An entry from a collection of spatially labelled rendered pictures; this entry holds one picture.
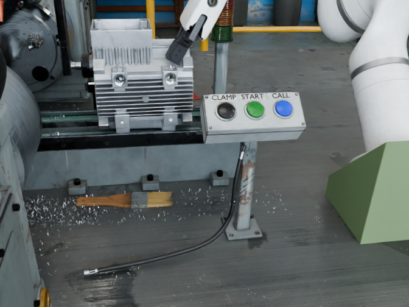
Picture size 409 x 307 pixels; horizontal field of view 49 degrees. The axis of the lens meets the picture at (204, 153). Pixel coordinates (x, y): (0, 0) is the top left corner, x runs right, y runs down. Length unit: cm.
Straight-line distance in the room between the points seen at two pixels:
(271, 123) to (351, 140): 59
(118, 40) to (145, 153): 25
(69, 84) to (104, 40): 57
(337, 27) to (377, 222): 45
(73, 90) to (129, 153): 53
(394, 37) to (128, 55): 54
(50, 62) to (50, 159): 31
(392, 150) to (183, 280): 42
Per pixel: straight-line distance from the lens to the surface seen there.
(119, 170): 102
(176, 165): 102
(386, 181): 86
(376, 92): 96
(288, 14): 608
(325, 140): 129
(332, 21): 109
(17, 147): 66
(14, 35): 122
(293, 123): 76
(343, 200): 97
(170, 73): 90
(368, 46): 100
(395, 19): 102
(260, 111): 75
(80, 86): 148
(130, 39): 93
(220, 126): 73
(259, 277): 81
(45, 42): 121
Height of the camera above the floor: 136
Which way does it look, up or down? 29 degrees down
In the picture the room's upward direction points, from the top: 2 degrees clockwise
